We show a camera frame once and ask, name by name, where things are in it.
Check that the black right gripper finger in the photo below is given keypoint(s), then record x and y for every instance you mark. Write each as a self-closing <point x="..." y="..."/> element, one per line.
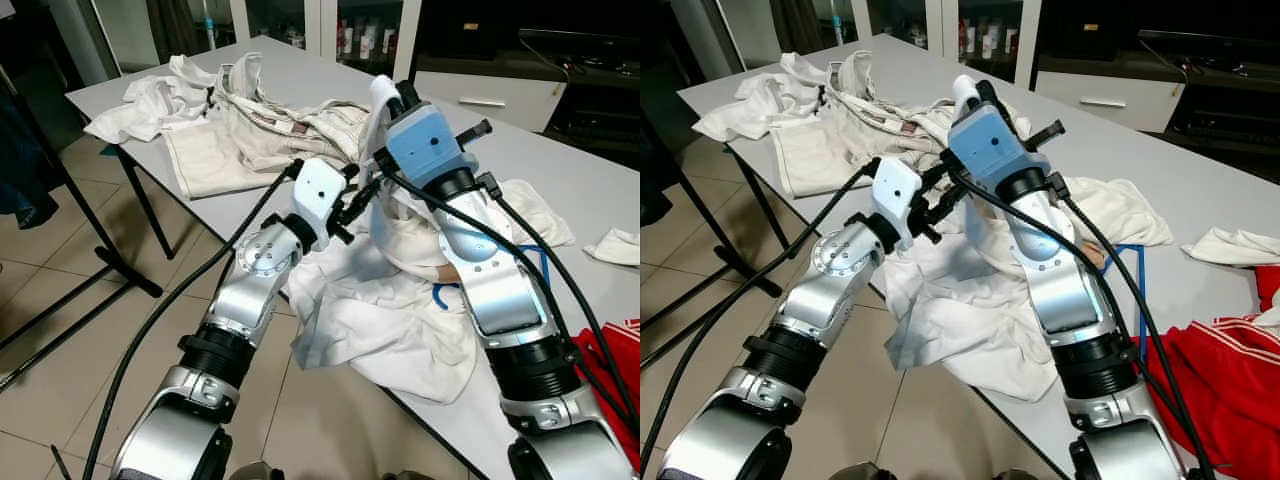
<point x="987" y="97"/>
<point x="410" y="98"/>

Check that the white printed sweatshirt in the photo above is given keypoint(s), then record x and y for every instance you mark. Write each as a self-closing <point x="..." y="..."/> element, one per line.
<point x="960" y="330"/>
<point x="380" y="330"/>

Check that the white drawer front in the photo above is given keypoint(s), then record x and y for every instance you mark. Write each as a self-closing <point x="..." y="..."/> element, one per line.
<point x="1110" y="100"/>
<point x="490" y="100"/>

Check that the white red-printed cup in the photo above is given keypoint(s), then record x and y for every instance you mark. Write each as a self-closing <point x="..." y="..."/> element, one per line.
<point x="367" y="40"/>
<point x="389" y="42"/>
<point x="990" y="40"/>
<point x="1010" y="42"/>
<point x="967" y="38"/>
<point x="345" y="38"/>

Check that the white glass-door cabinet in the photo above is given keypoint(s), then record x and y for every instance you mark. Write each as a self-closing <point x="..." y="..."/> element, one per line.
<point x="320" y="30"/>
<point x="940" y="30"/>

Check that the black speaker with gold badge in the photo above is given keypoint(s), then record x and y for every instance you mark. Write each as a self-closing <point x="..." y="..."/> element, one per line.
<point x="470" y="25"/>
<point x="1090" y="25"/>

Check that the dark television stand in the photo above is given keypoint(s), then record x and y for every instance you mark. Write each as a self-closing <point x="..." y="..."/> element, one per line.
<point x="600" y="100"/>
<point x="1230" y="100"/>

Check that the white crumpled shirt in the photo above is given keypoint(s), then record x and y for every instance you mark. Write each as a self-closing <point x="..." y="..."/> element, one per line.
<point x="615" y="247"/>
<point x="1235" y="247"/>

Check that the blue denim skirt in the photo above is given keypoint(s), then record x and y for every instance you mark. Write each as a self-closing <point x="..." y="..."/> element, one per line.
<point x="25" y="160"/>
<point x="652" y="170"/>

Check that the grey curtain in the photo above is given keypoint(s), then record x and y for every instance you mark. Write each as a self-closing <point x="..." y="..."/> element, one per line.
<point x="805" y="25"/>
<point x="180" y="25"/>

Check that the black clothes rack stand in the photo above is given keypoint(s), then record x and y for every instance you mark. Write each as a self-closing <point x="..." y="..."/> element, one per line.
<point x="110" y="265"/>
<point x="735" y="262"/>

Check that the white hooded jacket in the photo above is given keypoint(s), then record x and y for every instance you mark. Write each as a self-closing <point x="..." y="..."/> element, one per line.
<point x="150" y="100"/>
<point x="750" y="100"/>

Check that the dark robot foot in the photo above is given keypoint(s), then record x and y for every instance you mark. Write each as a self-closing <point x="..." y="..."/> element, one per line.
<point x="255" y="472"/>
<point x="855" y="472"/>

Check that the red white-striped garment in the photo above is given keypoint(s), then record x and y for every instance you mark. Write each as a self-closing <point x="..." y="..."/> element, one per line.
<point x="615" y="380"/>
<point x="1220" y="380"/>

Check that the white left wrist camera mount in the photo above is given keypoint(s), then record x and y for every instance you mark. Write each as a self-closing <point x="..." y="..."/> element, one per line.
<point x="897" y="195"/>
<point x="318" y="195"/>

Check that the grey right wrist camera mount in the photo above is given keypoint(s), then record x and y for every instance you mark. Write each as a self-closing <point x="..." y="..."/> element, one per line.
<point x="990" y="145"/>
<point x="425" y="145"/>

